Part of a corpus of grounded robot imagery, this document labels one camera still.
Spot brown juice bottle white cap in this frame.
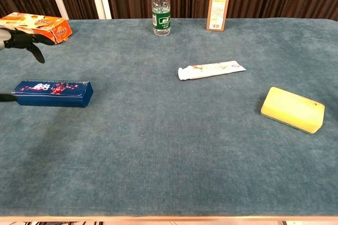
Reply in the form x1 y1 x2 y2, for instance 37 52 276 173
206 0 231 32

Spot white floral toothpaste tube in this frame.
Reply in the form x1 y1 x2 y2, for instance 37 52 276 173
177 60 247 81

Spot clear water bottle green label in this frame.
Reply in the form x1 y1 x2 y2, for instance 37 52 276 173
151 0 172 37

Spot blue table cloth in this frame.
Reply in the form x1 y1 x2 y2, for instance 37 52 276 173
0 18 338 218

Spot orange biscuit box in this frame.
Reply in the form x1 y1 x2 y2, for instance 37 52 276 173
0 12 73 45

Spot blue rectangular box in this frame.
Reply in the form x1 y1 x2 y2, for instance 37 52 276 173
12 79 94 108

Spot yellow sponge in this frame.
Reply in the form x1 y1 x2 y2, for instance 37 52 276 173
260 86 326 135

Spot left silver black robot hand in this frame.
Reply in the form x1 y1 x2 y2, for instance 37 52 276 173
0 26 55 102

